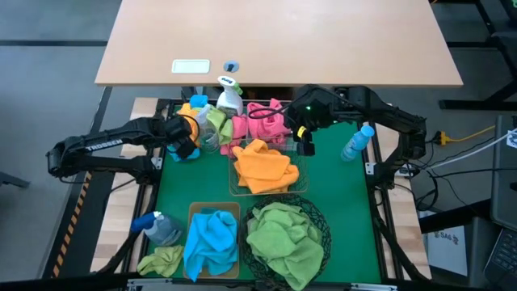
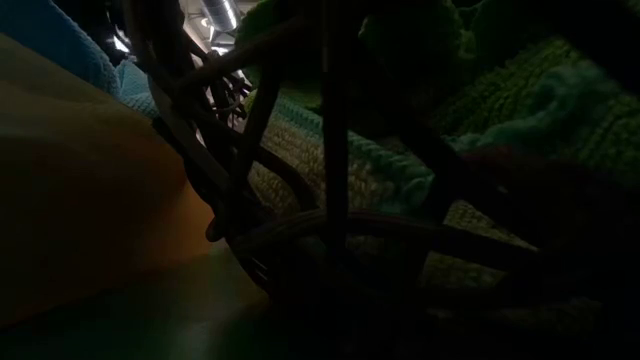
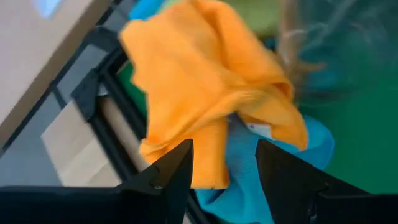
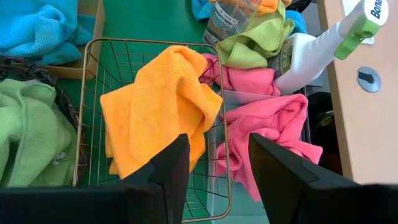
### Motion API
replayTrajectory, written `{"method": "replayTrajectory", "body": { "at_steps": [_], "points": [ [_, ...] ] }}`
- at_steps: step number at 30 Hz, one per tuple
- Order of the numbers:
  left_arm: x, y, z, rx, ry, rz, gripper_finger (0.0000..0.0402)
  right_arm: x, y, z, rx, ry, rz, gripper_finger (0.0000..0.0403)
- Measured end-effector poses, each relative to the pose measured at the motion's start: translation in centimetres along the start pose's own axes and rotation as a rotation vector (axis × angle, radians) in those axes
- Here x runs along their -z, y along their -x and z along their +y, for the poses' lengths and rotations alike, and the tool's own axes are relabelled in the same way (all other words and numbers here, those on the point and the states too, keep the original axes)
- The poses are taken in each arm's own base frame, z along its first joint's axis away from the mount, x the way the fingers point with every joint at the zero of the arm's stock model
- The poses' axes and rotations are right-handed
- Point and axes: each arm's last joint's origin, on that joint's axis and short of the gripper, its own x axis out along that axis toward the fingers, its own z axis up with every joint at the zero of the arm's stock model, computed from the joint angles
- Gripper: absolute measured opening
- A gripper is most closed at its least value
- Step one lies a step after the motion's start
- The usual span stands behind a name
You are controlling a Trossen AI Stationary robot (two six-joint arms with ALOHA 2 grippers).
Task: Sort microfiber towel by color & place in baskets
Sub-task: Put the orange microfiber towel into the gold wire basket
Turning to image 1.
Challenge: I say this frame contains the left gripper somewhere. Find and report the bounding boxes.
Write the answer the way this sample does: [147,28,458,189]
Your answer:
[163,115,200,161]

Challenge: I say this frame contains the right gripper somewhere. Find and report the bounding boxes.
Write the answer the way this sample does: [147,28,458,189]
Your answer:
[288,84,339,158]

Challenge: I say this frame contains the blue microfiber towel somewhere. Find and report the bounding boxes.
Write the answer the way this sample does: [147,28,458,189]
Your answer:
[183,208,240,283]
[166,143,202,163]
[188,94,209,109]

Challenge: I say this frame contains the green microfiber towel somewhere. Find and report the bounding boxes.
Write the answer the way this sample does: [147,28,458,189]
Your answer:
[208,107,235,146]
[246,224,326,291]
[250,200,321,239]

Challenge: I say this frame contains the yellow-green microfiber towel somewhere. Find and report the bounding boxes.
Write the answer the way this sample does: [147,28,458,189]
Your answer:
[136,244,185,279]

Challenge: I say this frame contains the clear plastic bin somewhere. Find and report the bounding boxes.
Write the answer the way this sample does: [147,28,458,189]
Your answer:
[244,106,309,151]

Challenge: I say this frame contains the clear spray bottle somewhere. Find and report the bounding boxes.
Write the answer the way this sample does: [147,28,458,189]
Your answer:
[194,103,221,154]

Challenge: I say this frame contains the light blue bottle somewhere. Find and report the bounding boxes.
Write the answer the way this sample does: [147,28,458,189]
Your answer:
[339,124,376,162]

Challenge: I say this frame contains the tan plastic bin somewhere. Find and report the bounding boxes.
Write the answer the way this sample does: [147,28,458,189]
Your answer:
[183,200,242,280]

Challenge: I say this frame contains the white spray bottle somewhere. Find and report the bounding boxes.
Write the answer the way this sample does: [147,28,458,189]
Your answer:
[216,75,245,119]

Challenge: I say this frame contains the white rectangular desk plate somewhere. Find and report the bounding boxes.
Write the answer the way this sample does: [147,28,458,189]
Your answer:
[170,58,212,75]

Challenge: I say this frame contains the grey bottle with blue cap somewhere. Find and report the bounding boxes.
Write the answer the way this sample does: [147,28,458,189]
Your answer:
[129,210,183,247]

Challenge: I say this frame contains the green table mat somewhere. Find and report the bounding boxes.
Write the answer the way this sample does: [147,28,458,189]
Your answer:
[147,103,383,284]

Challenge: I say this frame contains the light wooden desk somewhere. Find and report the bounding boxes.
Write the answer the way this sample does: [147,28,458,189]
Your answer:
[94,0,464,88]

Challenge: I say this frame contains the black base with hazard stripes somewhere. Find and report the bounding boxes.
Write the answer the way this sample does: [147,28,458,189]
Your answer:
[40,160,122,280]

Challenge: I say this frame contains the white printed box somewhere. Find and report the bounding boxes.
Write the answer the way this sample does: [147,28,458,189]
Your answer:
[427,224,469,277]

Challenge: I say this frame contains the dark furniture foot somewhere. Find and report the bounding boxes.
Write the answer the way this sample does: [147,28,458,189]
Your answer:
[0,171,32,190]

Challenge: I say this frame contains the dark grey computer case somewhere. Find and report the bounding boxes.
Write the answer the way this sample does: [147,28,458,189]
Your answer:
[490,114,517,232]

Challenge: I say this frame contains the black keyboard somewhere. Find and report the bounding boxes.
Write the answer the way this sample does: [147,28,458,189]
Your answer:
[483,226,517,286]

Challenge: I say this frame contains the black table frame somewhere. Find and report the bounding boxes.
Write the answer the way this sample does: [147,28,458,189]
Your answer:
[120,96,405,291]

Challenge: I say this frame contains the black woven wire basket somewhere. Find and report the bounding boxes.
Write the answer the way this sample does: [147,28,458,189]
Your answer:
[239,192,333,291]

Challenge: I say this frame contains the yellow cable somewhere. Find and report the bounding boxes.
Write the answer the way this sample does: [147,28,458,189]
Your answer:
[438,124,497,146]

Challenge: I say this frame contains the silver aluminium rail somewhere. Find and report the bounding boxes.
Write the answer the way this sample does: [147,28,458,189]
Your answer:
[127,277,399,291]

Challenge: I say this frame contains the black desk frame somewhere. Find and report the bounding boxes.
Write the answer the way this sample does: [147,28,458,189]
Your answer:
[439,0,517,111]

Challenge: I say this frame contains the white cable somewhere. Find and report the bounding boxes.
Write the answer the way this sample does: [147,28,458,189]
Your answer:
[427,128,517,167]

